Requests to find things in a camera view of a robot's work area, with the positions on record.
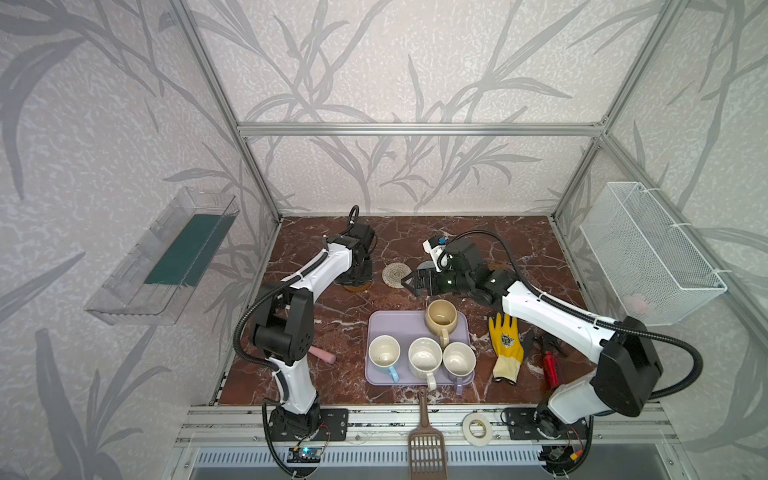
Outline yellow work glove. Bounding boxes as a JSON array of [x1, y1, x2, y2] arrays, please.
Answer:
[[488, 313, 524, 385]]

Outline right electronics board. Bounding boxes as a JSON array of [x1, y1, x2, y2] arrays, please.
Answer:
[[539, 445, 583, 465]]

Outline electronics board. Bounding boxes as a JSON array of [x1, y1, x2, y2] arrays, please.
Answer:
[[539, 445, 583, 465], [286, 446, 324, 464]]

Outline pink cylinder piece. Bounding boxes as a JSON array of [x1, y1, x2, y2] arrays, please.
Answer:
[[309, 346, 336, 364]]

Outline green flat sheet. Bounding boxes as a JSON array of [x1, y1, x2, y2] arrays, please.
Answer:
[[144, 214, 236, 287]]

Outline black mug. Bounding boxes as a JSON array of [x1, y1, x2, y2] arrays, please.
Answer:
[[337, 262, 373, 286]]

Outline grey round coaster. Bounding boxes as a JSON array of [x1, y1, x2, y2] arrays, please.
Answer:
[[417, 260, 436, 270]]

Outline white tape roll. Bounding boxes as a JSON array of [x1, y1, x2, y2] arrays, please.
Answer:
[[462, 412, 493, 448]]

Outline beige mug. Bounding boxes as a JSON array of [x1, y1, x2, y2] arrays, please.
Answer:
[[424, 299, 458, 349]]

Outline left electronics board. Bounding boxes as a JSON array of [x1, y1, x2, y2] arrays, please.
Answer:
[[286, 446, 324, 464]]

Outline white woven coaster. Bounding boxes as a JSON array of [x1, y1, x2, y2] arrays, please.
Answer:
[[382, 262, 412, 289]]

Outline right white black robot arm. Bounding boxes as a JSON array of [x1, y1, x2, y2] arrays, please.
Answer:
[[402, 237, 704, 427]]

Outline white wire basket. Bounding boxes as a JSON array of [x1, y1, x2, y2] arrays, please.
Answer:
[[580, 182, 727, 326]]

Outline white mug blue handle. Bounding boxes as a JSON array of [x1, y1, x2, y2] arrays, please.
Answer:
[[368, 335, 401, 383]]

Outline amber brown coaster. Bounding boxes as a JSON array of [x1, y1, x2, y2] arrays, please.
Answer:
[[343, 281, 372, 293]]

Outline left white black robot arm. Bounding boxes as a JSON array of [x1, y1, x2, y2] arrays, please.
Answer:
[[232, 220, 376, 429]]

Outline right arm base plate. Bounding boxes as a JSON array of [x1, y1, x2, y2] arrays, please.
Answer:
[[500, 407, 592, 441]]

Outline clear plastic wall bin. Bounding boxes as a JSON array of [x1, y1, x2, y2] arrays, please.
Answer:
[[85, 187, 240, 326]]

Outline red black tool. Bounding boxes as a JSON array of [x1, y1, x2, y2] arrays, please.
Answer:
[[534, 333, 564, 390]]

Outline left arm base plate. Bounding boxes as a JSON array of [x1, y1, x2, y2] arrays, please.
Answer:
[[267, 408, 349, 442]]

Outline white mug lavender handle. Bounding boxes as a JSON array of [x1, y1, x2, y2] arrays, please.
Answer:
[[443, 342, 476, 396]]

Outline white mug cream handle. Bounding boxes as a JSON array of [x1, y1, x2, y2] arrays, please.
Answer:
[[408, 337, 443, 391]]

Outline brown slotted scoop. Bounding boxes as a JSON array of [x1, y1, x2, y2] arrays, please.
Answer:
[[408, 388, 448, 480]]

